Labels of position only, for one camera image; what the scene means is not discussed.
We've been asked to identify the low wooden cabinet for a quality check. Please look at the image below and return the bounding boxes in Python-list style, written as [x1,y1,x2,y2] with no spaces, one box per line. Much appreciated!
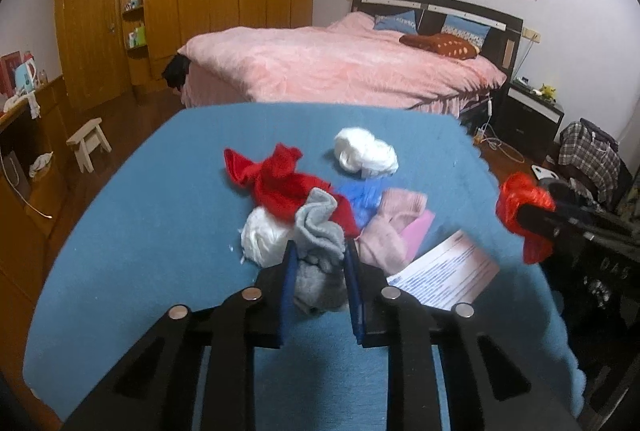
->
[0,76,71,312]

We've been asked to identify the black cloth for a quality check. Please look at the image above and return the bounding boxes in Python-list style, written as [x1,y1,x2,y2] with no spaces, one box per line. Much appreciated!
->
[161,52,192,92]

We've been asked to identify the light blue kettle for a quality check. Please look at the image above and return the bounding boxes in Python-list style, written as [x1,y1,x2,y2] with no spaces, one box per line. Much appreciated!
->
[15,58,41,92]

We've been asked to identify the pink sock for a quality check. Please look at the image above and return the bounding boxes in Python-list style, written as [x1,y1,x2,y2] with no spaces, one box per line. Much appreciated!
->
[357,188,429,272]

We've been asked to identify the pink paper sheet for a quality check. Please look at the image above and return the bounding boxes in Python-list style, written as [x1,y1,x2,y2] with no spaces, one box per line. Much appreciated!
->
[400,209,436,262]

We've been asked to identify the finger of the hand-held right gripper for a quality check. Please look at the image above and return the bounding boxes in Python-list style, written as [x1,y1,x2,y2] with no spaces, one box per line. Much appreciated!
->
[516,205,591,243]
[537,178,618,214]

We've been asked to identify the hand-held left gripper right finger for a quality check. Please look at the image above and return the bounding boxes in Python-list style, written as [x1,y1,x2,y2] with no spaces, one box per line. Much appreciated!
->
[343,237,581,431]

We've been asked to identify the blue pillow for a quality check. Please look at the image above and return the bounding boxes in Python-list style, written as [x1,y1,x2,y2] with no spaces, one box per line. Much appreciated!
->
[440,15,491,49]
[374,10,418,33]

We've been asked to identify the red cloth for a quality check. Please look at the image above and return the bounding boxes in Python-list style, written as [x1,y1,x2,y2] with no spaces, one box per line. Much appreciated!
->
[223,143,361,239]

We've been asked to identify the blue felt table mat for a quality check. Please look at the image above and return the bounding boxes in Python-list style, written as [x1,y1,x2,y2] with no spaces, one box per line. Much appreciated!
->
[22,102,586,422]

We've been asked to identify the crumpled white cloth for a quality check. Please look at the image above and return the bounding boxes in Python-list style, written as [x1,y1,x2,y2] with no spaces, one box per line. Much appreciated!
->
[28,152,54,178]

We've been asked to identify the small white wooden stool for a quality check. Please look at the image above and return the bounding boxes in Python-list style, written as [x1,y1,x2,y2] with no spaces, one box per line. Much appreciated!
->
[66,117,112,173]

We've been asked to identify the blue plastic bag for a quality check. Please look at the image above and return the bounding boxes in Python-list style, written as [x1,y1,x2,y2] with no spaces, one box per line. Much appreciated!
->
[336,181,386,224]

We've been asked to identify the dark wooden bed headboard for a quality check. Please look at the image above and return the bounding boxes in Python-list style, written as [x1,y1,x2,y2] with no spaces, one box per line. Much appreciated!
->
[350,0,524,84]

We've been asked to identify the printed white paper sheet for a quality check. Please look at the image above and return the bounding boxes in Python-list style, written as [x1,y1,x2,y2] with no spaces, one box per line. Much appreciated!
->
[386,230,502,311]

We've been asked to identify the brown dotted pillow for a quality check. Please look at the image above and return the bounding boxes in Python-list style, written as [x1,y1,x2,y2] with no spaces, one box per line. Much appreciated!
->
[399,32,478,60]

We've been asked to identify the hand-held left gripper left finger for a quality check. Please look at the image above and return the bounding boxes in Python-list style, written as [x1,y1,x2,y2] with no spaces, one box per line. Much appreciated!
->
[62,238,299,431]

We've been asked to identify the red plastic bag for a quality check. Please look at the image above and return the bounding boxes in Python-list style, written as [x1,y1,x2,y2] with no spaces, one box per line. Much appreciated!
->
[496,173,557,265]

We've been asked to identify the red picture frame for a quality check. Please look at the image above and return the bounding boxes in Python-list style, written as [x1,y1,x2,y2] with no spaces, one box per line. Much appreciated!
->
[0,52,26,94]

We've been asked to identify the bed with pink blanket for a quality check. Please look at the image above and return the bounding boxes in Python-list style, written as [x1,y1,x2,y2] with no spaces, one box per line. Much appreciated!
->
[178,11,508,116]

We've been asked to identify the white charger cable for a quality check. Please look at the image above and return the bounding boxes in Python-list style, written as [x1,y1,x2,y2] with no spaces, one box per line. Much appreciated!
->
[475,96,526,164]

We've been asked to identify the grey sock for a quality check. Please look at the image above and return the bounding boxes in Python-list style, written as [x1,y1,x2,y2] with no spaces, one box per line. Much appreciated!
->
[291,188,349,316]

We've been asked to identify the dark nightstand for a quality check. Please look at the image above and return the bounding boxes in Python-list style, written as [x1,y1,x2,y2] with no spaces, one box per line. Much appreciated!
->
[500,81,565,152]

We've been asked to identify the plaid shirt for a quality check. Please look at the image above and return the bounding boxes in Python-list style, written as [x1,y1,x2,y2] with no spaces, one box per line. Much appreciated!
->
[557,121,623,204]

